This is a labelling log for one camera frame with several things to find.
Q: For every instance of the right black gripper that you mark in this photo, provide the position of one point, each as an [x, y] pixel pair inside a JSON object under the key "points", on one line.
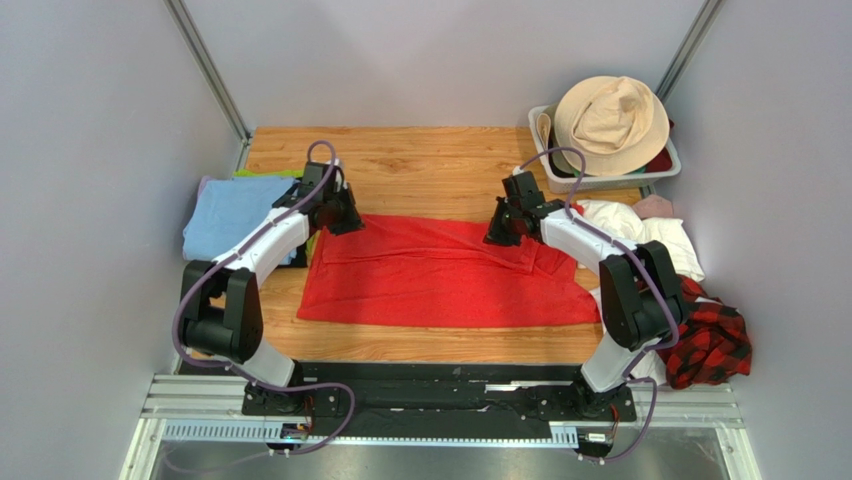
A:
{"points": [[501, 230]]}

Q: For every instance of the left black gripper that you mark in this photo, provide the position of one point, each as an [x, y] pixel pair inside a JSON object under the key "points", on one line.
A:
{"points": [[353, 222]]}

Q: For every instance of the red t-shirt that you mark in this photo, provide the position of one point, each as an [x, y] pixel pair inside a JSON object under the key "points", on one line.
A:
{"points": [[419, 272]]}

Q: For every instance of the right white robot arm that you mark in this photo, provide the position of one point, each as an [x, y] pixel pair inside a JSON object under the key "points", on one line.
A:
{"points": [[641, 302]]}

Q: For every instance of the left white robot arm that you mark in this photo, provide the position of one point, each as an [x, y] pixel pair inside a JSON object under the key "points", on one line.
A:
{"points": [[219, 320]]}

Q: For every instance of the folded lime green shorts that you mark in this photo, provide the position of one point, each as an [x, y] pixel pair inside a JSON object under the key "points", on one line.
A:
{"points": [[295, 173]]}

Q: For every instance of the white perforated plastic basket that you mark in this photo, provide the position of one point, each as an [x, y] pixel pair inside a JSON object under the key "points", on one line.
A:
{"points": [[562, 183]]}

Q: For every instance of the teal garment in basket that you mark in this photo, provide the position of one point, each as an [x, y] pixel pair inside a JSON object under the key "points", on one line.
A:
{"points": [[639, 171]]}

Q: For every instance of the folded light blue shirt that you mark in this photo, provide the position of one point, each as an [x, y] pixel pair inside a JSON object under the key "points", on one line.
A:
{"points": [[228, 211]]}

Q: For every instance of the pink garment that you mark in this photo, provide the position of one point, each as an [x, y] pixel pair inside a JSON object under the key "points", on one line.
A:
{"points": [[653, 206]]}

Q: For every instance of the beige bucket hat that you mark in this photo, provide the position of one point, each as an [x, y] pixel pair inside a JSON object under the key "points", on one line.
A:
{"points": [[617, 123]]}

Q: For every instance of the dark red garment in basket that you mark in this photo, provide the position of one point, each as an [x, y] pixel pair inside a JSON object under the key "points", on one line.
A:
{"points": [[661, 163]]}

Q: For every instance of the white crumpled shirt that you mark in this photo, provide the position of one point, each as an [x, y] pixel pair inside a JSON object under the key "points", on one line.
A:
{"points": [[619, 219]]}

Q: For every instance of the red black plaid shirt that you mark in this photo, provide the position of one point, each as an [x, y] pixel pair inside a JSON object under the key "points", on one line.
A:
{"points": [[713, 345]]}

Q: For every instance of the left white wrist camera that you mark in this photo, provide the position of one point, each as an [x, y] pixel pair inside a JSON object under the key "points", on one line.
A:
{"points": [[337, 179]]}

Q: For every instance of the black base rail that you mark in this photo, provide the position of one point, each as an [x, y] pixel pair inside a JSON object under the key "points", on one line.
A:
{"points": [[439, 400]]}

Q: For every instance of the aluminium frame rail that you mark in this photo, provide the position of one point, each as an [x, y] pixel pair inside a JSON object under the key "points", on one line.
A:
{"points": [[208, 408]]}

